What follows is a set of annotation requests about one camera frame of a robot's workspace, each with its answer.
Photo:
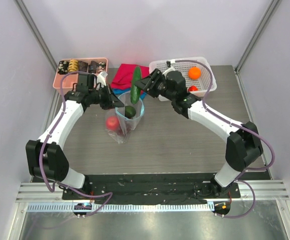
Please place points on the green avocado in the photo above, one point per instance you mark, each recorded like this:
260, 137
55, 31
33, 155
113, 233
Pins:
129, 112

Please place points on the white slotted cable duct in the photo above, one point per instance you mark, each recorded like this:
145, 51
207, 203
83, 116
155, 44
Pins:
85, 207

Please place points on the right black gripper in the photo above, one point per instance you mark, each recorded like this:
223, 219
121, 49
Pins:
154, 81

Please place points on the clear zip top bag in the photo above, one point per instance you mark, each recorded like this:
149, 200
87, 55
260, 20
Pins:
121, 121

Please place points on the purple grape bunch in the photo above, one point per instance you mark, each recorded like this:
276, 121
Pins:
123, 130

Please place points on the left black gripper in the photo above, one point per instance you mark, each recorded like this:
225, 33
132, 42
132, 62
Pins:
111, 101

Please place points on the aluminium frame rail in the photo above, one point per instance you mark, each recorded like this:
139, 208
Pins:
255, 189

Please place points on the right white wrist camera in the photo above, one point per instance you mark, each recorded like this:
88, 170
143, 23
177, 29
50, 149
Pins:
170, 63

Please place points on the floral end roll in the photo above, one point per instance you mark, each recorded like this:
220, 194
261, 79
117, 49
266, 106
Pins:
101, 67

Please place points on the dark brown roll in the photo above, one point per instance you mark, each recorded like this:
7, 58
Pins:
82, 66

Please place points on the red folded cloth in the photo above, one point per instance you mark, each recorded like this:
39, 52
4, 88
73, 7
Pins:
123, 77

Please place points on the black patterned roll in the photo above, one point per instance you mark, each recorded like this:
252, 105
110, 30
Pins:
93, 67

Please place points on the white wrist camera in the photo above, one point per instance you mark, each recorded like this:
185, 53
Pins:
170, 63
101, 80

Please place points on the orange fruit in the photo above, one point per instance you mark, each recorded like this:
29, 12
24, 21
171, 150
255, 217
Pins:
194, 73

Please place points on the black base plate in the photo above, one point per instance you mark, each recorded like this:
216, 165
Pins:
162, 188

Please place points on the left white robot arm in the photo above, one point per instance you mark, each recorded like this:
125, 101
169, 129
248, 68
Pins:
45, 156

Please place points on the white plastic basket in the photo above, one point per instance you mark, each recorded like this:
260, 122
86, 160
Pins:
203, 82

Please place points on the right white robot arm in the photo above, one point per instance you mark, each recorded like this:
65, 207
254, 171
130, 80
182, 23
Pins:
243, 146

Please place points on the red pepper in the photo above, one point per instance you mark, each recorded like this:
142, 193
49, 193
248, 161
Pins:
193, 88

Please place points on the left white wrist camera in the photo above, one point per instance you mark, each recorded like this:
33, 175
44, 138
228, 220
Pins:
101, 80

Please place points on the blue folded cloth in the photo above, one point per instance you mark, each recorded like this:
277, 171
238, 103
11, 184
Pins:
118, 92

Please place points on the yellow striped roll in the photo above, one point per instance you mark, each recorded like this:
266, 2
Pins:
73, 65

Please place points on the red apple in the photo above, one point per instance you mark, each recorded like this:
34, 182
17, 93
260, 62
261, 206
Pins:
112, 123

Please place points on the green cucumber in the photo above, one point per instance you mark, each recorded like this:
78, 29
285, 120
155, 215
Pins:
135, 92

